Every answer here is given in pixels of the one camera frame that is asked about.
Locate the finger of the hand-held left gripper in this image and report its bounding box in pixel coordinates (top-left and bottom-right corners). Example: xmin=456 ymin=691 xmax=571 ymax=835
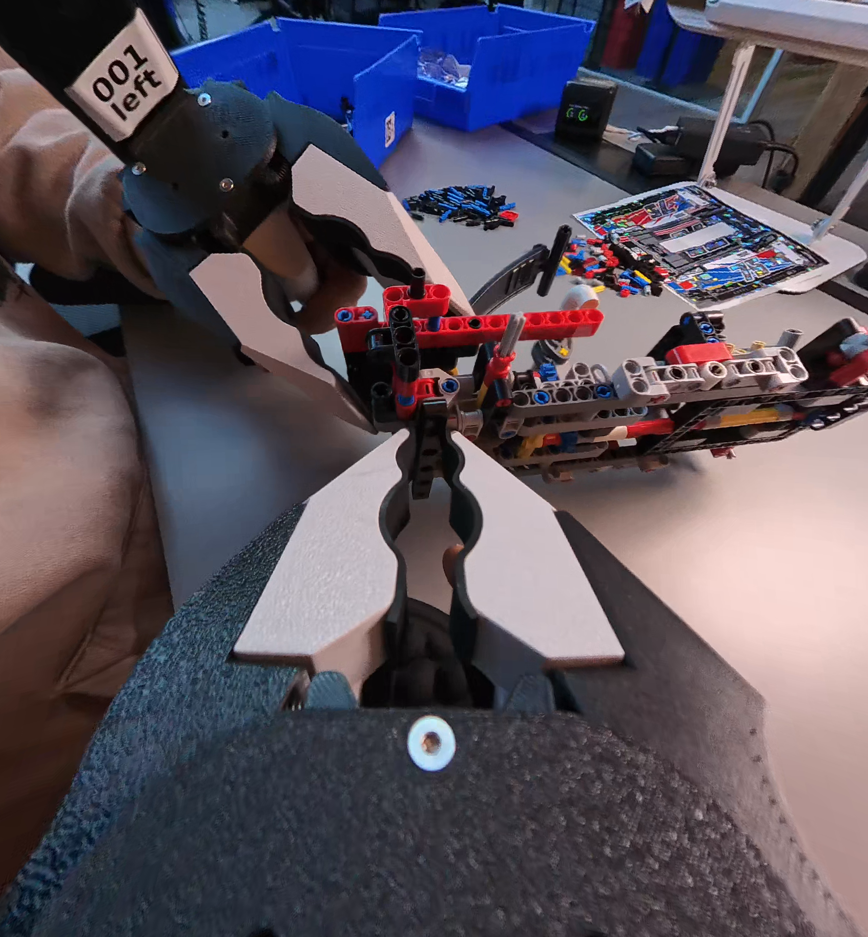
xmin=187 ymin=251 xmax=378 ymax=434
xmin=289 ymin=143 xmax=476 ymax=319

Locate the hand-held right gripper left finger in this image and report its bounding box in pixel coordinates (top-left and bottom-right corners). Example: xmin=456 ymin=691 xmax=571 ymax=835
xmin=232 ymin=428 xmax=414 ymax=700

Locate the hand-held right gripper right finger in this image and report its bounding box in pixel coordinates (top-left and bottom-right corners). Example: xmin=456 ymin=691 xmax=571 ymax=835
xmin=449 ymin=430 xmax=627 ymax=710

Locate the lego car chassis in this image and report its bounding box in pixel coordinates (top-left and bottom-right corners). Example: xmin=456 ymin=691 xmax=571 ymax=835
xmin=335 ymin=225 xmax=868 ymax=502

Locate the pile of mixed lego pieces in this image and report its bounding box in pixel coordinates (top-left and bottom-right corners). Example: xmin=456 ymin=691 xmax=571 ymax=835
xmin=555 ymin=234 xmax=673 ymax=297

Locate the person's left hand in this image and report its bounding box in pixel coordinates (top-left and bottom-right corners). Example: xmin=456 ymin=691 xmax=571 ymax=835
xmin=293 ymin=264 xmax=369 ymax=325

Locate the pile of black blue pins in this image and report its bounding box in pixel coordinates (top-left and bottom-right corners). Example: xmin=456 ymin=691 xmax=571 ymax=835
xmin=403 ymin=183 xmax=519 ymax=231

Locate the small clear plastic bag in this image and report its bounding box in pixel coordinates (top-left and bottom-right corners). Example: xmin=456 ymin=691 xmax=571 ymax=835
xmin=415 ymin=47 xmax=472 ymax=89

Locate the black power bank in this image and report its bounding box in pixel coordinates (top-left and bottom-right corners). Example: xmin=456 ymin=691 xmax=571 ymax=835
xmin=555 ymin=77 xmax=618 ymax=140

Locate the small black charger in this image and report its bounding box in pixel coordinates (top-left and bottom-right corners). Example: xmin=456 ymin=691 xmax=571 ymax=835
xmin=635 ymin=143 xmax=691 ymax=177

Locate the holographic sticker sheet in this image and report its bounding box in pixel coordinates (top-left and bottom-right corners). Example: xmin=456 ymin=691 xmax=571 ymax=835
xmin=573 ymin=184 xmax=829 ymax=308

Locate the large black power adapter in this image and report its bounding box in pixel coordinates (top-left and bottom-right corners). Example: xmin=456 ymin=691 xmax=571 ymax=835
xmin=676 ymin=117 xmax=772 ymax=165

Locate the white desk stand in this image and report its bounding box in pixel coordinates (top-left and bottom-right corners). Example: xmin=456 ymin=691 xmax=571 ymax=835
xmin=668 ymin=0 xmax=868 ymax=294

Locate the wooden beam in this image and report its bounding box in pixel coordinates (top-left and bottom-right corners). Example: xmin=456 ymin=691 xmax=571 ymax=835
xmin=793 ymin=66 xmax=868 ymax=206

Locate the black cable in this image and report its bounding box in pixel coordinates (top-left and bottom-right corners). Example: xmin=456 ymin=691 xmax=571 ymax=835
xmin=760 ymin=139 xmax=801 ymax=191

